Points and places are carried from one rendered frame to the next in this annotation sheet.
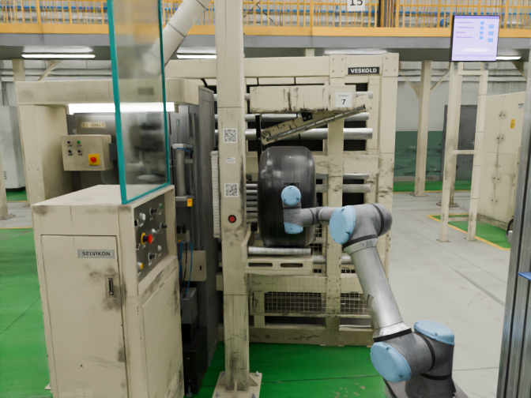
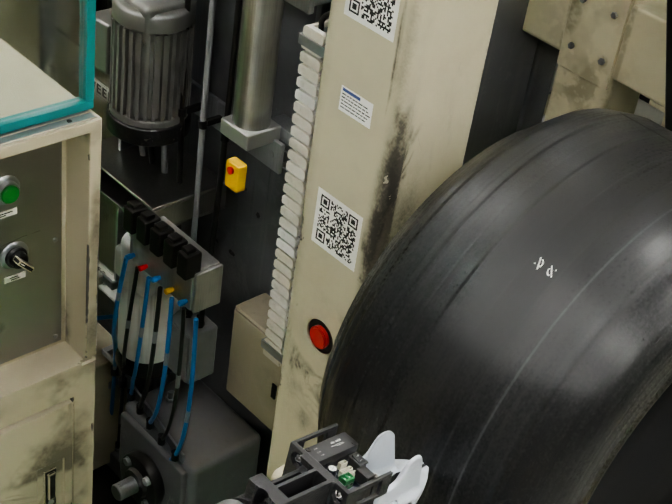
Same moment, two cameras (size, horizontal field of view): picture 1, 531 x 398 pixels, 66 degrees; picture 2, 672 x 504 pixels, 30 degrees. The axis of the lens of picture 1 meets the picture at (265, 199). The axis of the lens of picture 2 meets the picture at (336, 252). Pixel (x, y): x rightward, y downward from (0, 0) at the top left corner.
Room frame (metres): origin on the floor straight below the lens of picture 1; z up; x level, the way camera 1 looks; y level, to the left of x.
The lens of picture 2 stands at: (1.25, -0.55, 2.02)
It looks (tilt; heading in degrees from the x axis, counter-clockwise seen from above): 35 degrees down; 38
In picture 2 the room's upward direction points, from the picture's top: 9 degrees clockwise
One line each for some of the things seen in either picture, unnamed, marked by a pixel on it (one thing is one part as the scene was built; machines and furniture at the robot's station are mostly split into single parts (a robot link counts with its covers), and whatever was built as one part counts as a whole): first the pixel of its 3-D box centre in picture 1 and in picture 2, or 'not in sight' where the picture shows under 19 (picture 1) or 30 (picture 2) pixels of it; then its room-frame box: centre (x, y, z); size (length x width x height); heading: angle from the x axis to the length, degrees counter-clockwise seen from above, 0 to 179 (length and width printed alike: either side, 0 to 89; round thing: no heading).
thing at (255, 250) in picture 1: (279, 250); not in sight; (2.10, -0.07, 0.90); 0.35 x 0.05 x 0.05; 85
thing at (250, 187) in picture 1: (248, 204); not in sight; (2.64, 0.11, 1.05); 0.20 x 0.15 x 0.30; 85
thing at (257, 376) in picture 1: (238, 384); not in sight; (2.24, 0.18, 0.02); 0.27 x 0.27 x 0.04; 85
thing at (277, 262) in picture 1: (278, 262); not in sight; (2.10, -0.07, 0.84); 0.36 x 0.09 x 0.06; 85
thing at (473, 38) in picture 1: (474, 39); not in sight; (5.32, -2.61, 2.60); 0.60 x 0.05 x 0.55; 95
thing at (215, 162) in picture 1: (216, 194); (308, 206); (2.22, 0.27, 1.19); 0.05 x 0.04 x 0.48; 175
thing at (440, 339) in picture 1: (431, 345); not in sight; (1.16, -0.51, 0.88); 0.13 x 0.12 x 0.14; 117
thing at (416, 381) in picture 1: (431, 379); not in sight; (1.16, -0.51, 0.77); 0.15 x 0.15 x 0.10
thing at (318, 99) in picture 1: (302, 100); not in sight; (2.53, -0.23, 1.71); 0.61 x 0.25 x 0.15; 85
